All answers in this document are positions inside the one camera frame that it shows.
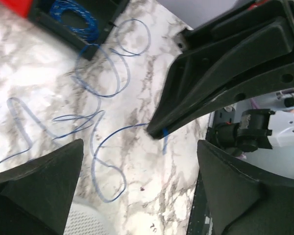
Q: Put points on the red storage bin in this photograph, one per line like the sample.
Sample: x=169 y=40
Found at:
x=20 y=7

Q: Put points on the white perforated cable spool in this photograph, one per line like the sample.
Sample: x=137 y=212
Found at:
x=84 y=219

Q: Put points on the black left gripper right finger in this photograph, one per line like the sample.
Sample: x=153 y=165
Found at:
x=244 y=199

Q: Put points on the black storage bin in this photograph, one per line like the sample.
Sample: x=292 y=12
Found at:
x=80 y=24

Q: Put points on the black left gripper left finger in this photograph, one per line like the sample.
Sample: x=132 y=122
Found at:
x=35 y=197

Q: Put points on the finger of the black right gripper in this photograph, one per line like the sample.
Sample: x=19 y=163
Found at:
x=256 y=61
x=223 y=36

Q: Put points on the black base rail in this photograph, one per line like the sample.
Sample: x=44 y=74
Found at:
x=199 y=221

